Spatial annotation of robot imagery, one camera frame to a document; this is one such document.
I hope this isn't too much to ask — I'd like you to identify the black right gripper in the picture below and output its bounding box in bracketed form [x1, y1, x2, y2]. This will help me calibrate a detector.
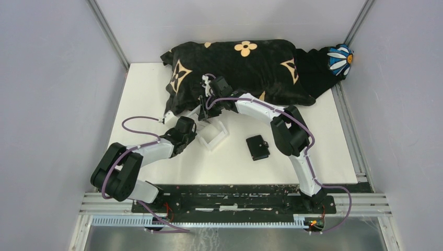
[197, 94, 223, 121]

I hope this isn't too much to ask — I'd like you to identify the white plastic card tray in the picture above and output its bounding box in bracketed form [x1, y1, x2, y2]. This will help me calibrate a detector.
[185, 107, 229, 151]

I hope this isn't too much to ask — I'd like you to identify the black leather card holder wallet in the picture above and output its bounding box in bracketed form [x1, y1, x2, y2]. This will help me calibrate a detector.
[246, 135, 270, 161]

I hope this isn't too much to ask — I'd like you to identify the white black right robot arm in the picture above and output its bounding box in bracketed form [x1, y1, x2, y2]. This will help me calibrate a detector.
[200, 74, 327, 213]

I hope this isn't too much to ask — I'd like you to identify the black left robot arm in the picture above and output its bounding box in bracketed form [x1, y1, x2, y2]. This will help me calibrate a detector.
[90, 116, 197, 213]

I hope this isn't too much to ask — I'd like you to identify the black cloth with daisy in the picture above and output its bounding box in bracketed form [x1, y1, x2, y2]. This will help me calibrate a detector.
[296, 44, 354, 98]

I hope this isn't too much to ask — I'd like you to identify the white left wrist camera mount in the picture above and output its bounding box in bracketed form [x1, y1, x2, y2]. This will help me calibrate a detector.
[163, 111, 179, 128]

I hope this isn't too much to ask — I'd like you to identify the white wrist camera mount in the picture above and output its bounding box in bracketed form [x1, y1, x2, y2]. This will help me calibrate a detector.
[163, 111, 179, 128]
[202, 74, 214, 97]

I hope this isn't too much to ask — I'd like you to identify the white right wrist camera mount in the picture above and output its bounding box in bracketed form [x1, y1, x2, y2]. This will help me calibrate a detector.
[202, 74, 214, 97]

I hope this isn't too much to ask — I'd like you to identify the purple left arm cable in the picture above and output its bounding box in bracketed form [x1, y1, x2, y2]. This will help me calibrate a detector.
[101, 116, 164, 201]

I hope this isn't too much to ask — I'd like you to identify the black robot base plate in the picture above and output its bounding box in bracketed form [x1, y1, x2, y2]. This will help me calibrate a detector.
[148, 184, 337, 223]

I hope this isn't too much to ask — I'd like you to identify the white slotted cable duct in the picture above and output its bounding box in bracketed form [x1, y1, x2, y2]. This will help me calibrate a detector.
[90, 214, 309, 229]

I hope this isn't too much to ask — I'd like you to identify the aluminium frame rail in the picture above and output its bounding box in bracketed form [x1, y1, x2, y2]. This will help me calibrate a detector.
[77, 192, 393, 218]

